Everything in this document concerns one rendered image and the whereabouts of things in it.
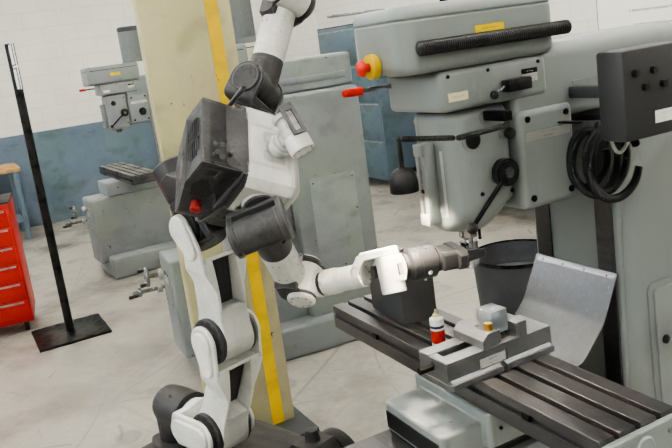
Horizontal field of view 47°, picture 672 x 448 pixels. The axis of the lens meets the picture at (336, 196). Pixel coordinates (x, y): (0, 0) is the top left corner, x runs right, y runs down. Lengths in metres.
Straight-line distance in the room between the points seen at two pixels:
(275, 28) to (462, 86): 0.58
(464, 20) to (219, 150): 0.66
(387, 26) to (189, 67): 1.80
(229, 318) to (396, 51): 0.96
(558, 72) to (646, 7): 5.00
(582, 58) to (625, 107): 0.31
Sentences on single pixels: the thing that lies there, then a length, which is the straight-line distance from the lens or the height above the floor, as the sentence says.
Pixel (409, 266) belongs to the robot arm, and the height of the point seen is 1.24.
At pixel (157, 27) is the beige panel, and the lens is 3.47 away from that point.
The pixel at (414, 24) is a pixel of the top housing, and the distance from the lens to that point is 1.80.
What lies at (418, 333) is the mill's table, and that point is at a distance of 2.34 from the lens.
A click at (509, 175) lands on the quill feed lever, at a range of 1.97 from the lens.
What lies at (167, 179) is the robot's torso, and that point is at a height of 1.51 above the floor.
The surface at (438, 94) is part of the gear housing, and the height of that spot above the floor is 1.68.
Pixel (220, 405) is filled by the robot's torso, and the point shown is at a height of 0.80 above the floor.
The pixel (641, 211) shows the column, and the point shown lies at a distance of 2.23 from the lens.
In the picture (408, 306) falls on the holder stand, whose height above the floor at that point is 1.01.
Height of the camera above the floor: 1.83
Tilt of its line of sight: 11 degrees down
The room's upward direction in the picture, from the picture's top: 8 degrees counter-clockwise
